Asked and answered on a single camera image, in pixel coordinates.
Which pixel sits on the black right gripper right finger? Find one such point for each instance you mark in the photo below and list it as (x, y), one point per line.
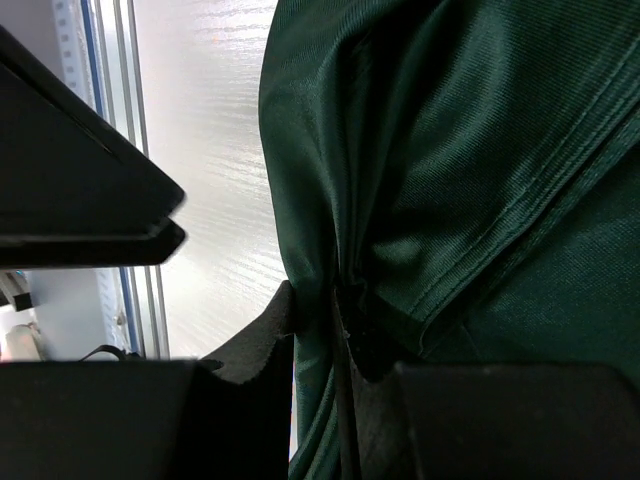
(399, 418)

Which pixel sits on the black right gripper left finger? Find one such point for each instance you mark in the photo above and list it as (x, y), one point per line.
(225, 416)

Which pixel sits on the dark green cloth napkin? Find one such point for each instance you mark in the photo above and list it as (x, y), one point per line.
(452, 182)

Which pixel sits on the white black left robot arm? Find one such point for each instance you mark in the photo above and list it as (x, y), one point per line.
(130, 212)

